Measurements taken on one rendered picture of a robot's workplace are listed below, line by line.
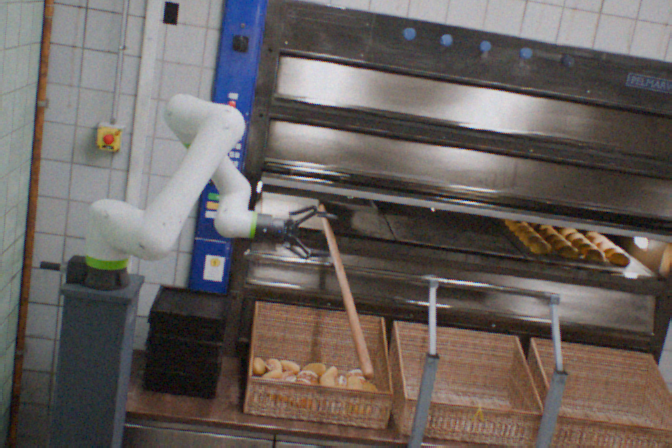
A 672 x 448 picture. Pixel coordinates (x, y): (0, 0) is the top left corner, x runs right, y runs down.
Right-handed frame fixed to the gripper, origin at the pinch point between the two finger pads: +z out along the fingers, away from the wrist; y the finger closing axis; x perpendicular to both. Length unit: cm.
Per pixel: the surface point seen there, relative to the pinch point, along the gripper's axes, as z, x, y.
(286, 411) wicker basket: -4, -7, 72
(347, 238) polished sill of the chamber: 14, -55, 16
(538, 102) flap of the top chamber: 82, -56, -52
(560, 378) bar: 91, 6, 40
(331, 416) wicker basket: 14, -12, 74
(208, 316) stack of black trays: -38, -20, 43
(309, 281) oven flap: 1, -54, 36
